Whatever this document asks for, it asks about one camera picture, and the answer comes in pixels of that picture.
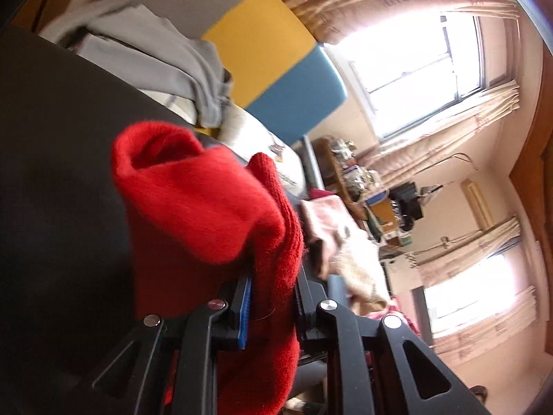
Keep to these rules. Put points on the white embroidered pillow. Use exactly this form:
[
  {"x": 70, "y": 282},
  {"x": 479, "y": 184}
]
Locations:
[{"x": 247, "y": 136}]

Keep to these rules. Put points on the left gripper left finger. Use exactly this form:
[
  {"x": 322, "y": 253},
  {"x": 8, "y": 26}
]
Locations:
[{"x": 167, "y": 366}]

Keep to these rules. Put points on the red knitted sweater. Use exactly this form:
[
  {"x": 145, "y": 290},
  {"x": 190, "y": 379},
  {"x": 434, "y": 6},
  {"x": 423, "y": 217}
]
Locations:
[{"x": 198, "y": 218}]

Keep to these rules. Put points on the wall air conditioner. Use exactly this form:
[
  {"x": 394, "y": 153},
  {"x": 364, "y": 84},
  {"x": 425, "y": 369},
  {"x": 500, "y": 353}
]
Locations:
[{"x": 478, "y": 205}]

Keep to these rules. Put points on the beige curtain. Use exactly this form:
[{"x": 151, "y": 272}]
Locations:
[{"x": 418, "y": 95}]

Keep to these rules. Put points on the cluttered wooden shelf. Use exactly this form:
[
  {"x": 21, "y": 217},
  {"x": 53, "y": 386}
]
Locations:
[{"x": 387, "y": 214}]

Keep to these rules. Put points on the grey garment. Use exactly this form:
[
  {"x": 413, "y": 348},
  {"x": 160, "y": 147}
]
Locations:
[{"x": 148, "y": 52}]

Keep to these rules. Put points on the pink brown blanket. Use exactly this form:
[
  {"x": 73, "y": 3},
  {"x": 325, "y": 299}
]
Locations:
[{"x": 346, "y": 250}]

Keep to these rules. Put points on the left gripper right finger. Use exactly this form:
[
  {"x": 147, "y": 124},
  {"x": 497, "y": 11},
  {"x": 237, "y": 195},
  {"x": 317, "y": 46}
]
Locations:
[{"x": 375, "y": 366}]

